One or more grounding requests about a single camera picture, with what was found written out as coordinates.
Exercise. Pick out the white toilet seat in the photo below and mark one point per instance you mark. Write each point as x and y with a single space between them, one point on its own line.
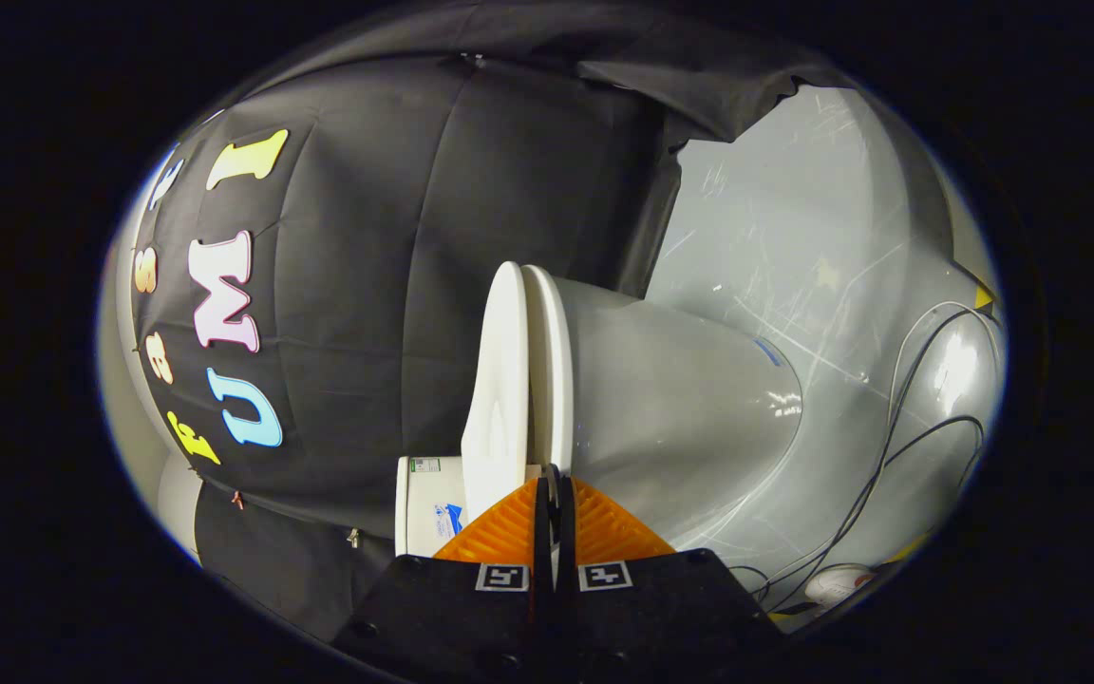
552 380

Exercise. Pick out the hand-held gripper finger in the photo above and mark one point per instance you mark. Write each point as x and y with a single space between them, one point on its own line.
544 532
566 532

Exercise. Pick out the yellow tape piece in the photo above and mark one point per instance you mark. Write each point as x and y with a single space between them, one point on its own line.
985 297

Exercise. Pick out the white toilet lid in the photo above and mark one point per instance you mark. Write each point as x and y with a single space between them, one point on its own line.
499 380

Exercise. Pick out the white ceramic toilet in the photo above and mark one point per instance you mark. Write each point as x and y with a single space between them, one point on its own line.
680 408

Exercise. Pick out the black backdrop cloth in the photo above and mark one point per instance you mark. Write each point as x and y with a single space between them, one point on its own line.
367 285

